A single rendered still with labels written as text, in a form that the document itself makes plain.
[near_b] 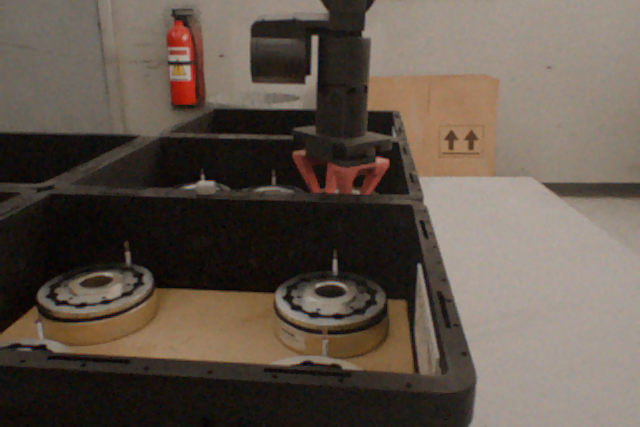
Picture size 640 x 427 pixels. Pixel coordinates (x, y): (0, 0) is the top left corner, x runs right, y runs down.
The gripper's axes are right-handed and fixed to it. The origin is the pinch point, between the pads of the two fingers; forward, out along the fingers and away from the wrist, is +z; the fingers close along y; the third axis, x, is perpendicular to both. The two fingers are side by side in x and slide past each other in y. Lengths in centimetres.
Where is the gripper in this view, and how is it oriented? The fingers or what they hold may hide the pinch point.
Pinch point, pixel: (337, 210)
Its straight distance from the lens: 63.3
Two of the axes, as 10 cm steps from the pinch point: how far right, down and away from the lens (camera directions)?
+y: 6.3, 2.4, -7.4
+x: 7.8, -1.7, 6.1
